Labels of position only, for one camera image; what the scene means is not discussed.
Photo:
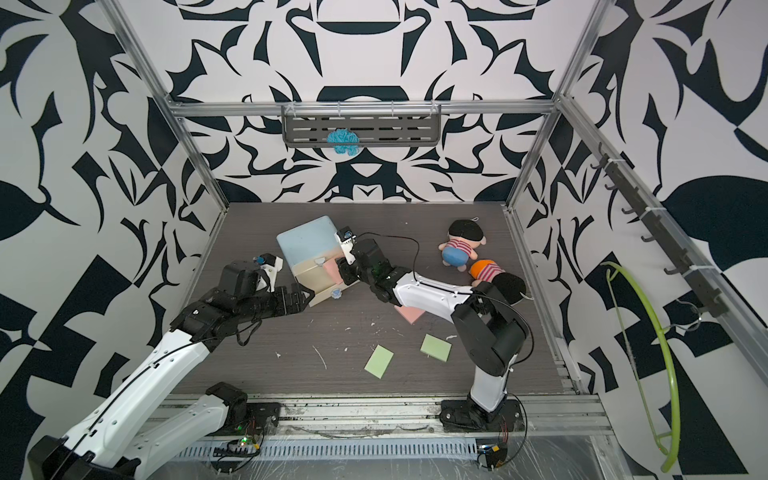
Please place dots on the teal crumpled cloth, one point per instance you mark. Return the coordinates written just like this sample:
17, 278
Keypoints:
344, 142

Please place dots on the black hook rail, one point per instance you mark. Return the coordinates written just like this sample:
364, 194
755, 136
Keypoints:
663, 231

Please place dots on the right electronics board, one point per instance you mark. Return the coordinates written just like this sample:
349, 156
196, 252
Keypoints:
492, 456

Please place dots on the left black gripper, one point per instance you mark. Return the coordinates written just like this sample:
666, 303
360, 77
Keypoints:
300, 303

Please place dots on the green sticky note pad left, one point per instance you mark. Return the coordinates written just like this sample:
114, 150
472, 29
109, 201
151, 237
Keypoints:
379, 361

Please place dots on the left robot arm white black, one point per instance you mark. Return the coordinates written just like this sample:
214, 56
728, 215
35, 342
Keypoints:
107, 443

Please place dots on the grey slotted wall shelf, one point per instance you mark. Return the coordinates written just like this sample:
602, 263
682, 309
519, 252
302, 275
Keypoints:
389, 125

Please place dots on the pink sticky note pad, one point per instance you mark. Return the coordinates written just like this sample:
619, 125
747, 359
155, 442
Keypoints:
332, 269
410, 314

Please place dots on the light blue drawer cabinet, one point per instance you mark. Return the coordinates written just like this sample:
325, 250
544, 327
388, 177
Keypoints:
309, 245

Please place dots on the cream drawer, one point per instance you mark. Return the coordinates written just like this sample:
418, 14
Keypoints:
312, 274

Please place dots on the plush doll orange pants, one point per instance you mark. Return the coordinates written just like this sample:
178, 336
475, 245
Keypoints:
512, 287

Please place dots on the left electronics board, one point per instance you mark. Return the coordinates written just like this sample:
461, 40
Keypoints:
234, 456

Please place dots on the green sticky note pad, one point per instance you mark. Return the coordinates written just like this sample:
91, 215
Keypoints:
436, 348
379, 361

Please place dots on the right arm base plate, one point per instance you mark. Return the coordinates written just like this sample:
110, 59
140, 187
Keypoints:
467, 416

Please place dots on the green sticky note pad right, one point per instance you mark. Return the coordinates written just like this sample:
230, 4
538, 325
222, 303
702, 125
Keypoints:
436, 348

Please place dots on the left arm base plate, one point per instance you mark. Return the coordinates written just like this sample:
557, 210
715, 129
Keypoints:
249, 419

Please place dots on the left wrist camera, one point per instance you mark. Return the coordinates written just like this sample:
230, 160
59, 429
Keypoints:
268, 268

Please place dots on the white cable duct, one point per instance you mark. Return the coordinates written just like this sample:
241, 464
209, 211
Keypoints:
453, 448

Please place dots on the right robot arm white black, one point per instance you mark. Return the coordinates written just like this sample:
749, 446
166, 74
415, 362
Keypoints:
491, 331

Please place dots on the plush doll blue pants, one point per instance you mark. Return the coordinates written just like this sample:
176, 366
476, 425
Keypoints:
465, 236

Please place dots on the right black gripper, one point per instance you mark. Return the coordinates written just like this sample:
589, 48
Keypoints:
345, 270

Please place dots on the electronics board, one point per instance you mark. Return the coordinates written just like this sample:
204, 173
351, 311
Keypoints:
234, 456
492, 456

